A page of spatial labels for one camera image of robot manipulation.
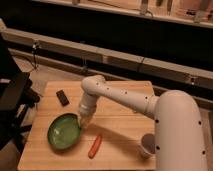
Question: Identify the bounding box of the dark brown rectangular block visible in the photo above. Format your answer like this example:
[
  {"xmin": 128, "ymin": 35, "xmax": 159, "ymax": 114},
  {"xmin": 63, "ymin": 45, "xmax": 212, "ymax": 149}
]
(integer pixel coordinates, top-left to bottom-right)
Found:
[{"xmin": 56, "ymin": 90, "xmax": 69, "ymax": 106}]

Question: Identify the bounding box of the orange carrot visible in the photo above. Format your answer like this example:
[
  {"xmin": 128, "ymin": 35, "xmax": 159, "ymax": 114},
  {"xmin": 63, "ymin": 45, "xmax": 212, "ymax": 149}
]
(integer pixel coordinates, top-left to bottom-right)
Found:
[{"xmin": 88, "ymin": 134, "xmax": 102, "ymax": 159}]

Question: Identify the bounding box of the black hanging cable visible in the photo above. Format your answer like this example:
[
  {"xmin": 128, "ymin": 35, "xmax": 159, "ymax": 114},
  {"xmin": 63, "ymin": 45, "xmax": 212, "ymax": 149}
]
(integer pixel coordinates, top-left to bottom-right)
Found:
[{"xmin": 30, "ymin": 40, "xmax": 40, "ymax": 73}]

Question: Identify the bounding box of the green ceramic bowl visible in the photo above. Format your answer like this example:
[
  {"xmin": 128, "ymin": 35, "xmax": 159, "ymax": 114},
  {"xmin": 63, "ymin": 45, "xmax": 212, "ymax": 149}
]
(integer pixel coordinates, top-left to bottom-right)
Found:
[{"xmin": 47, "ymin": 113, "xmax": 81, "ymax": 150}]

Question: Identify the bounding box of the white cup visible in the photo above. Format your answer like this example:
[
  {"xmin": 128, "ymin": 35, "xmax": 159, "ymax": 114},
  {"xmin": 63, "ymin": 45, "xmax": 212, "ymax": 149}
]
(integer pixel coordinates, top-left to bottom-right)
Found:
[{"xmin": 140, "ymin": 134, "xmax": 155, "ymax": 159}]

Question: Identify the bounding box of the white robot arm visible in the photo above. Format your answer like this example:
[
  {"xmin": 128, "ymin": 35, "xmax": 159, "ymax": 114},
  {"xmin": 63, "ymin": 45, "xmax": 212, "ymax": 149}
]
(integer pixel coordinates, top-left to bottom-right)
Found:
[{"xmin": 79, "ymin": 75, "xmax": 208, "ymax": 171}]

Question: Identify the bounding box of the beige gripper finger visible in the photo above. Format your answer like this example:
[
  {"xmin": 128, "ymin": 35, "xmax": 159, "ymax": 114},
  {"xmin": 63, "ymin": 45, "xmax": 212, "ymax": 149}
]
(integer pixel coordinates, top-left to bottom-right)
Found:
[{"xmin": 80, "ymin": 116, "xmax": 89, "ymax": 129}]

